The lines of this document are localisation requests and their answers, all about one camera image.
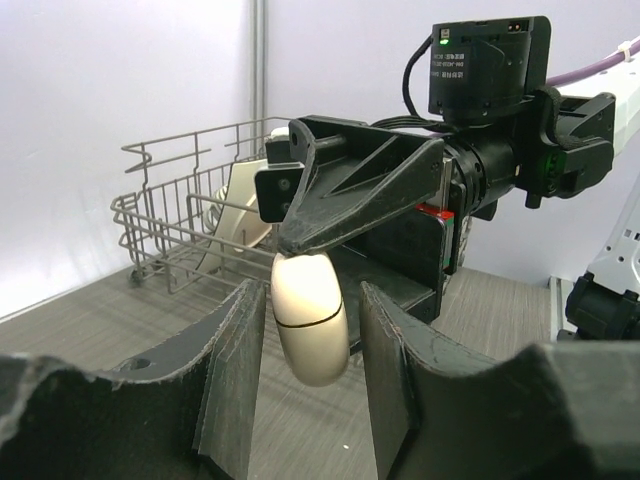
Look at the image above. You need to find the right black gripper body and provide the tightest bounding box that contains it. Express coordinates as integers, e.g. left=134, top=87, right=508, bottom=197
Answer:
left=355, top=16, right=614, bottom=323

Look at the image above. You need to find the white square plate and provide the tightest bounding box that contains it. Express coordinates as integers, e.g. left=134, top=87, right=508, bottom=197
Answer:
left=196, top=153, right=272, bottom=273

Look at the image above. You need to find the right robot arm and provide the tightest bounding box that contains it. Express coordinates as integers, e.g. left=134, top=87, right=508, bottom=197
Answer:
left=254, top=16, right=639, bottom=343

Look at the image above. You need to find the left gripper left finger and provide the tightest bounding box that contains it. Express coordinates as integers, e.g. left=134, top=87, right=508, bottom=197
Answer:
left=1, top=280, right=266, bottom=479

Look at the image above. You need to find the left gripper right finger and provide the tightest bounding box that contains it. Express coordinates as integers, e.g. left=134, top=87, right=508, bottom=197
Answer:
left=360, top=283, right=639, bottom=479

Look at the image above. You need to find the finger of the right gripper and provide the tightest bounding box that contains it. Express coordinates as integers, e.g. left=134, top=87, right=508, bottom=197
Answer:
left=254, top=139, right=304, bottom=223
left=277, top=116, right=445, bottom=257

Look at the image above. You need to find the beige earbud charging case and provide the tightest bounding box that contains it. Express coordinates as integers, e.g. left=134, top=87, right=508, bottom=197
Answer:
left=270, top=253, right=350, bottom=387

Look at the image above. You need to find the grey wire dish rack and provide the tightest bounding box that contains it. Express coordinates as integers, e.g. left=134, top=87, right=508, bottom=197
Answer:
left=110, top=116, right=288, bottom=294

